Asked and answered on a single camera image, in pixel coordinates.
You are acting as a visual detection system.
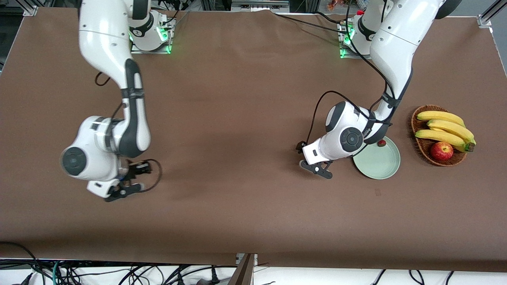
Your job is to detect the pale green round plate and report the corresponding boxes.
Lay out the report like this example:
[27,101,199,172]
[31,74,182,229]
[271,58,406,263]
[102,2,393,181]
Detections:
[353,135,401,180]

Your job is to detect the table cover sheet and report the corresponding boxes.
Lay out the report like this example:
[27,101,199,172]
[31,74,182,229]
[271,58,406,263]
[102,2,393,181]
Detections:
[0,8,507,274]

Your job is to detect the brown wicker basket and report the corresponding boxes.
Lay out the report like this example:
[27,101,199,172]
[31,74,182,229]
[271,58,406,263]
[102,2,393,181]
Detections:
[411,104,468,167]

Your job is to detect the yellow banana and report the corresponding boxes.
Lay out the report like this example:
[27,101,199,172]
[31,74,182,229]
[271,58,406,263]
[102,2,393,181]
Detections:
[414,129,475,153]
[427,119,476,144]
[416,111,466,128]

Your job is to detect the red apple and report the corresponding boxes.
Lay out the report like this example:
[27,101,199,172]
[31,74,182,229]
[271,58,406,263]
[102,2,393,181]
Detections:
[431,142,454,161]

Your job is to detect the orange colourful background items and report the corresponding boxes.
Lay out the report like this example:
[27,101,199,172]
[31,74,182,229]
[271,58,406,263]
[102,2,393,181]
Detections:
[327,0,357,11]

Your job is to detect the grey background device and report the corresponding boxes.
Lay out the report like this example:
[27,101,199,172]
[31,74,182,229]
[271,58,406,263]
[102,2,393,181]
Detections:
[231,0,290,12]

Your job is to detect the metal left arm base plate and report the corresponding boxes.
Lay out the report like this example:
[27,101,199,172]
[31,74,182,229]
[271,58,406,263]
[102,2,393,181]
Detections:
[339,20,375,60]

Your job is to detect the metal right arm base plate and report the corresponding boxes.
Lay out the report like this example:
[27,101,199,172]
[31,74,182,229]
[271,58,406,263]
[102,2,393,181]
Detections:
[130,16,173,55]

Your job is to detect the long black table cable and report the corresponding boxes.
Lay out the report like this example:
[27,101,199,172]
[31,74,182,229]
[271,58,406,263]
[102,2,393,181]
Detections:
[273,13,349,34]

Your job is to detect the short black table cable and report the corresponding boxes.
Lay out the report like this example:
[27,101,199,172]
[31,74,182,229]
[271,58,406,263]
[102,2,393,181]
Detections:
[313,11,343,24]

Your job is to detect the black looped floor cable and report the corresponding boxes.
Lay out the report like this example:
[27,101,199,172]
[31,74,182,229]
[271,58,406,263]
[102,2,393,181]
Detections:
[0,241,42,285]

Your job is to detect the table frame post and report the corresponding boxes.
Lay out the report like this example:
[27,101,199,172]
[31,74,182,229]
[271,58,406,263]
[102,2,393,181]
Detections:
[228,253,258,285]

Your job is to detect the aluminium frame profile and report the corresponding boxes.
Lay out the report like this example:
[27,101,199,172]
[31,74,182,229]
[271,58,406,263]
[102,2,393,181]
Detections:
[477,0,507,29]
[23,0,40,17]

